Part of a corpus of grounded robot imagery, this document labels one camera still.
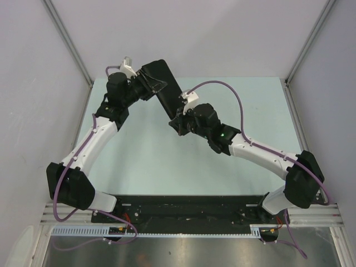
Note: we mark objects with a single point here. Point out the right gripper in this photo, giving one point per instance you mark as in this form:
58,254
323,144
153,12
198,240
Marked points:
178,122

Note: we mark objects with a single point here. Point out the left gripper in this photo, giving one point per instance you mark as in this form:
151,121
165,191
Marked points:
149,84

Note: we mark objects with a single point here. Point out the black zip tool case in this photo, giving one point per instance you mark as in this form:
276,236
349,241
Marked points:
170,95

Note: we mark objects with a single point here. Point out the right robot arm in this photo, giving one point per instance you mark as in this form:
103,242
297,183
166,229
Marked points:
300,172

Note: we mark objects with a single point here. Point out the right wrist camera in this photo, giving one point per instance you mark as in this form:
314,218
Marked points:
190,101

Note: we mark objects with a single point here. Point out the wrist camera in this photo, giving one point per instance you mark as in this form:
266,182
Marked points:
190,101
126,68

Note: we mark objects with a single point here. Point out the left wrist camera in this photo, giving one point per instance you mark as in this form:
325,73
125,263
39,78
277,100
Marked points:
126,68

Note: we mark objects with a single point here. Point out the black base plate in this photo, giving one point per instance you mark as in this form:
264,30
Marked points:
195,214

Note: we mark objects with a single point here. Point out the left aluminium frame post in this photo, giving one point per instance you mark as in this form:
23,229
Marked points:
67,40

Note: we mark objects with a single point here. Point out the aluminium frame post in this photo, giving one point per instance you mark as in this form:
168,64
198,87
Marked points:
67,40
311,38

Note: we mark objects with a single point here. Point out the white cable duct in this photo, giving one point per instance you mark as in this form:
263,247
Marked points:
120,231

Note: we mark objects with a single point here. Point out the right aluminium frame post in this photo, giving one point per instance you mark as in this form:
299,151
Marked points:
311,38

